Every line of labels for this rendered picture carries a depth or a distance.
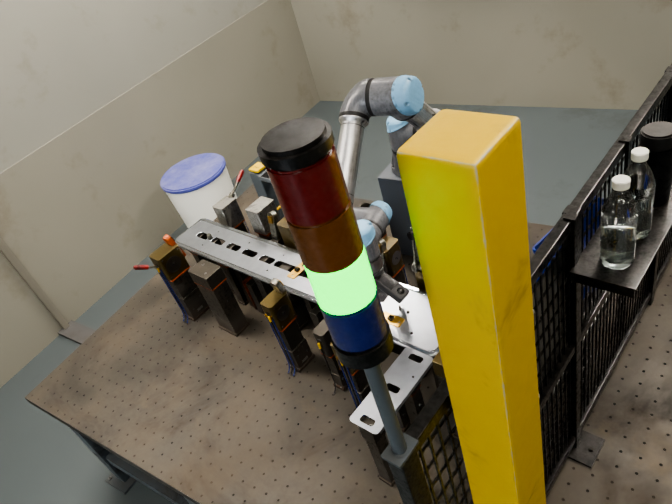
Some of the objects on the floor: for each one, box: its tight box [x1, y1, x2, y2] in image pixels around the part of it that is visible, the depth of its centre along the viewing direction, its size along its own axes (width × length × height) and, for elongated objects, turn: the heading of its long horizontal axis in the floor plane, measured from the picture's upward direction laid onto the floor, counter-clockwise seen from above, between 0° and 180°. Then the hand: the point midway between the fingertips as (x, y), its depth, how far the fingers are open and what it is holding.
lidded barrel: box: [160, 153, 237, 228], centre depth 415 cm, size 48×48×58 cm
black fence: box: [388, 64, 672, 504], centre depth 178 cm, size 14×197×155 cm, turn 158°
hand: (390, 315), depth 180 cm, fingers open, 14 cm apart
